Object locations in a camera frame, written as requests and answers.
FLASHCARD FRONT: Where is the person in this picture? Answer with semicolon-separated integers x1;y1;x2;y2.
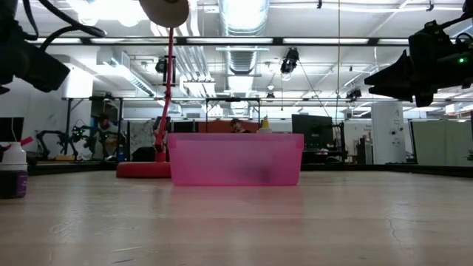
86;112;126;160
228;117;253;134

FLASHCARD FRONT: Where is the purple-label large dropper bottle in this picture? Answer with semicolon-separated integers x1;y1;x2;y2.
0;141;29;200

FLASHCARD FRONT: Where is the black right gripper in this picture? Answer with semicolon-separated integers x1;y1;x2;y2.
364;20;457;108

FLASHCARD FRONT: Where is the black hanging ceiling camera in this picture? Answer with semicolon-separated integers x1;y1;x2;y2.
154;57;169;74
279;47;300;75

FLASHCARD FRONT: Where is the white pillar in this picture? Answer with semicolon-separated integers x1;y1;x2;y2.
370;101;408;166

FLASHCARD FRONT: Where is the black bag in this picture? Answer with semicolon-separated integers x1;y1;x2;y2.
132;146;156;163

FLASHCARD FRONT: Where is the red desk lamp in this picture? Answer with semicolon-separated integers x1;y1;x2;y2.
115;0;191;180

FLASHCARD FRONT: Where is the black screen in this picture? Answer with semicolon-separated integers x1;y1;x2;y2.
0;117;25;143

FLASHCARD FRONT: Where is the silver ventilation duct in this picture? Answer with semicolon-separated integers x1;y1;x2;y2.
217;0;270;75

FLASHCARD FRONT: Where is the black monitor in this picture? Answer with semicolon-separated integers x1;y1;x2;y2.
290;113;335;149

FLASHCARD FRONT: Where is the pink translucent plastic bin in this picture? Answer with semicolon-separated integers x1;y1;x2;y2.
166;132;305;187

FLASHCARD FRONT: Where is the yellow-tipped large dropper bottle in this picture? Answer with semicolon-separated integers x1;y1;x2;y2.
256;115;273;134

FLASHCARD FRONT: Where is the red object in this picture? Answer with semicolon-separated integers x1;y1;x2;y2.
0;136;34;151

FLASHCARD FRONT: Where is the green partition screen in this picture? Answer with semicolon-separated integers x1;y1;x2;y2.
411;120;473;167

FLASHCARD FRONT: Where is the black background rig frame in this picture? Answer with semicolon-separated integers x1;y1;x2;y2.
62;96;125;162

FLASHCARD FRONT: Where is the black overhead light rail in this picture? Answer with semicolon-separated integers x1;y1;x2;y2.
0;35;473;47

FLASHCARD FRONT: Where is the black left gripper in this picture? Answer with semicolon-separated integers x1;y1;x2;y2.
13;38;72;94

